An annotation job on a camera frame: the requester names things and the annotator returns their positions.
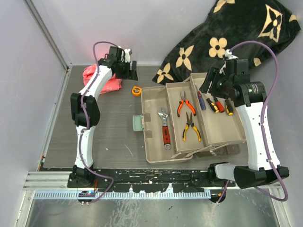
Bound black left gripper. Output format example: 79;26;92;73
116;60;138;80

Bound yellow tape measure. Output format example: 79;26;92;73
132;86;142;96

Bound blue handled screwdriver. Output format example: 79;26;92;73
195;83;206;111

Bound yellow black screwdriver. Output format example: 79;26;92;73
206;98;219;113
225;99;233;116

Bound orange handled small pliers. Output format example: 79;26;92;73
177;90;197;118

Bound orange handled adjustable wrench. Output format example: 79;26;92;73
157;107;171;150

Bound grey green toolbox latch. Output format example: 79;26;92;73
132;114;144;131

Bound yellow handled long nose pliers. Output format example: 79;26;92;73
182;111;202;142

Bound translucent brown plastic toolbox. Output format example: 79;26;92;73
141;73;247;164

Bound red black screwdriver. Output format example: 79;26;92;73
214;96;225;113

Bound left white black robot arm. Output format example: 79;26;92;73
71;46;138;187

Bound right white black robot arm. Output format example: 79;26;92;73
200;67;289;189

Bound pink printed cloth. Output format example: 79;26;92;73
82;64;122;94

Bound black floral plush blanket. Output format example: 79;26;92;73
152;0;301;85

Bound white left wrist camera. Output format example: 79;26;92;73
124;49;132;63

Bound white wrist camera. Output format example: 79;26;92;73
219;49;238;75
124;49;132;63

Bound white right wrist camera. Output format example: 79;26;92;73
219;49;238;75

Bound vertical aluminium corner post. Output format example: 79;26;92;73
23;0;73;71

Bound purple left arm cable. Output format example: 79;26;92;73
79;41;124;205

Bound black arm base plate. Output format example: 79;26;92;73
67;168;226;193

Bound aluminium frame rail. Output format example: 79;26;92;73
22;171;282;190

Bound white slotted cable duct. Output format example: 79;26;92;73
33;190;211;200

